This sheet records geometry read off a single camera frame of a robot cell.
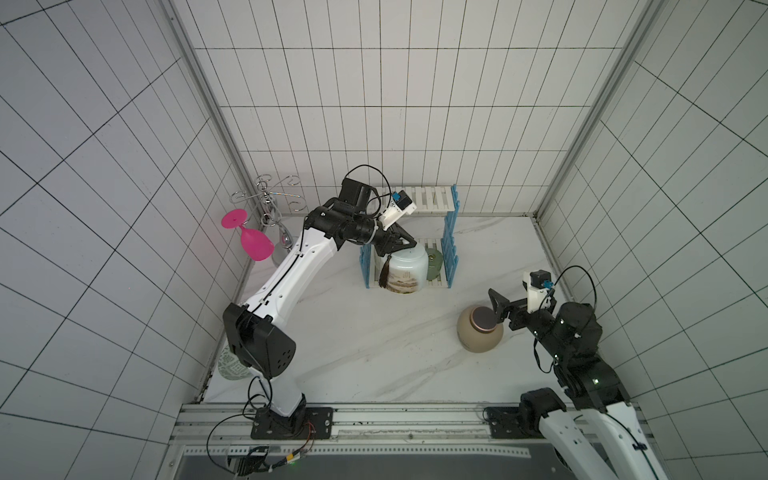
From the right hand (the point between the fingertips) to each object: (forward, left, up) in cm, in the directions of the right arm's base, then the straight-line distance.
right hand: (496, 285), depth 71 cm
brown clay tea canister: (-7, +2, -12) cm, 14 cm away
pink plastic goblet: (+13, +67, -5) cm, 69 cm away
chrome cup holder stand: (+23, +63, +4) cm, 67 cm away
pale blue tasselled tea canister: (0, +22, +4) cm, 22 cm away
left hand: (+6, +22, +6) cm, 24 cm away
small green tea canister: (+18, +13, -15) cm, 26 cm away
